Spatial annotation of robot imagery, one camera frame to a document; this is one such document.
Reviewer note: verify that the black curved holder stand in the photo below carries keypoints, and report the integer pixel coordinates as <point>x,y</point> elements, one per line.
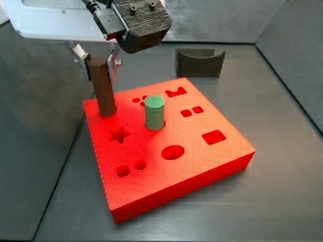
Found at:
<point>198,63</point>

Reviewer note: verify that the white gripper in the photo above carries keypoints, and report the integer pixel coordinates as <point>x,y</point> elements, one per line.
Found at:
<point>78,20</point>

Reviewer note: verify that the green cylinder peg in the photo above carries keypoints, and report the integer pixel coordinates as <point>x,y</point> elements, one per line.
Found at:
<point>155,104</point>

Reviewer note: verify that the red shape sorter block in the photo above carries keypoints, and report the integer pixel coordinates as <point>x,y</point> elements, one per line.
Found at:
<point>152,166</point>

